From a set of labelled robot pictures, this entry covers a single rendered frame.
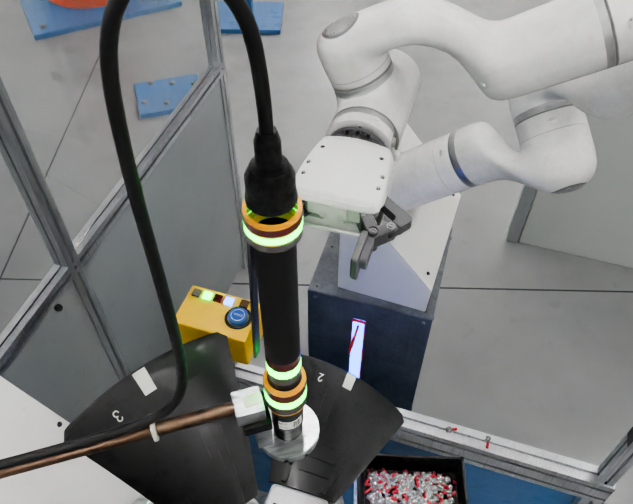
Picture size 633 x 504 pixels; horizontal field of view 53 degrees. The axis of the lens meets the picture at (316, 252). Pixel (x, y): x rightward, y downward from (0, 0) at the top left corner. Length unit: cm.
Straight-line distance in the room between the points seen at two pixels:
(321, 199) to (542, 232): 232
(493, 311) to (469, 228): 46
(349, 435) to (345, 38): 62
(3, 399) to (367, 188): 59
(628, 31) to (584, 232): 220
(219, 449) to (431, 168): 70
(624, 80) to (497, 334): 175
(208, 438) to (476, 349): 185
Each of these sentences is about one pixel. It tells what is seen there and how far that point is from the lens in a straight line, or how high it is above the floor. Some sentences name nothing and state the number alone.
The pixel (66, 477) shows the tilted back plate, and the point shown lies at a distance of 104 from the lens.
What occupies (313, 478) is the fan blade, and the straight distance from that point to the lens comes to 102.
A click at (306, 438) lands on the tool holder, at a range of 74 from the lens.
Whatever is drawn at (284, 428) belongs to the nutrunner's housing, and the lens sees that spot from 71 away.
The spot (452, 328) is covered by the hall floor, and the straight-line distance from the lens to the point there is 263.
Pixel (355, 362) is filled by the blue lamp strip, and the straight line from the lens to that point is 126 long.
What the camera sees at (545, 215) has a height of 19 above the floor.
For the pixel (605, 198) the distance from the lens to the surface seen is 279.
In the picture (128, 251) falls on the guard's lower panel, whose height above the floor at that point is 83.
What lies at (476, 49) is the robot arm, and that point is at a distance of 74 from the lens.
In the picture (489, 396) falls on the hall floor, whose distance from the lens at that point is 250.
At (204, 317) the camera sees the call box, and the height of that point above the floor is 107.
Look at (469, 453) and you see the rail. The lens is 146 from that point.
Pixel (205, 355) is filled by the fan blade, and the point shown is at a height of 143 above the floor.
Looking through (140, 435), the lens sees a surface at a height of 154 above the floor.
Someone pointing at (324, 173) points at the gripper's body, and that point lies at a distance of 68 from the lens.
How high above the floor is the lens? 213
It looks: 49 degrees down
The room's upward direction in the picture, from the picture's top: straight up
